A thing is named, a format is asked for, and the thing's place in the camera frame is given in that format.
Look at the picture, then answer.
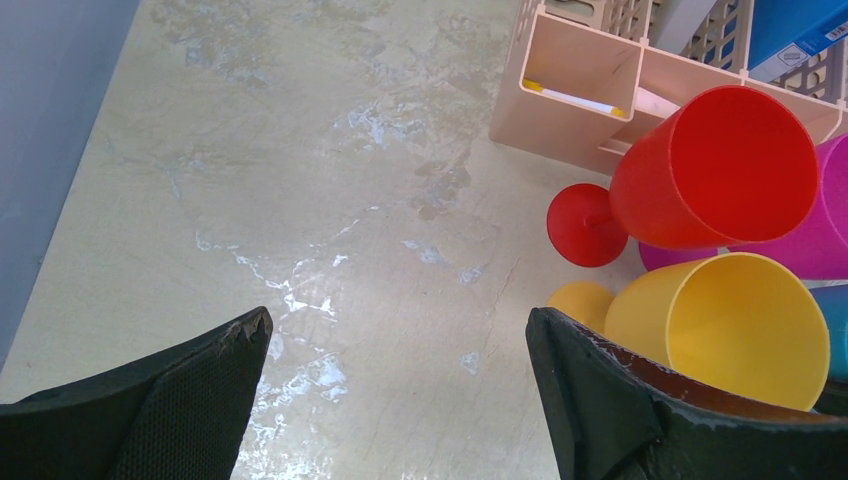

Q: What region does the pink eraser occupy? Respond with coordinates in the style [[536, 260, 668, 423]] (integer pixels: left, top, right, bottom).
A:
[[634, 87, 680, 118]]

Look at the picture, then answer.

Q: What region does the red wine glass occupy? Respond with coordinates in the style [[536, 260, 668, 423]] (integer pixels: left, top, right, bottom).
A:
[[546, 85, 820, 267]]

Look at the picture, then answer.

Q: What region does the yellow white pen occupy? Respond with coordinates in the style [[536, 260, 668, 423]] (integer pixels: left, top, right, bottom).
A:
[[522, 78, 626, 118]]

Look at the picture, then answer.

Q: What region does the peach plastic desk organizer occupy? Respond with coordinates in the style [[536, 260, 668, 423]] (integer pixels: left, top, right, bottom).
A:
[[489, 1, 847, 174]]

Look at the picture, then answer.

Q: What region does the yellow wine glass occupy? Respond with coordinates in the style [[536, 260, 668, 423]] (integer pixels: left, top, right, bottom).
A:
[[547, 252, 831, 411]]

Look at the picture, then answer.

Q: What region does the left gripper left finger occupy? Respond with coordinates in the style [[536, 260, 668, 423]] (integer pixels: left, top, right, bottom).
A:
[[1, 307, 273, 479]]

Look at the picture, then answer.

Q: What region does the pink wine glass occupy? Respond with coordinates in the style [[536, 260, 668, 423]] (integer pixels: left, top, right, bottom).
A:
[[614, 121, 847, 280]]

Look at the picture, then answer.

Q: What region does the grey white folder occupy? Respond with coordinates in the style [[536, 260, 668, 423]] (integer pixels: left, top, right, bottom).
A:
[[649, 0, 716, 54]]

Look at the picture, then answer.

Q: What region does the blue folder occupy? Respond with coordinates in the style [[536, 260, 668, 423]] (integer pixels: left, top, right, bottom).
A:
[[748, 0, 847, 83]]

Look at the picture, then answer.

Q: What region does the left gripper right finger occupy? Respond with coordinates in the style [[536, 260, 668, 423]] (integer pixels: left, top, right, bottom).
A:
[[525, 307, 847, 479]]

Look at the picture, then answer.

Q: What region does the blue wine glass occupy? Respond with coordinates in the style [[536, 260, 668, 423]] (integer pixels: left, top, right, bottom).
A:
[[811, 285, 847, 382]]

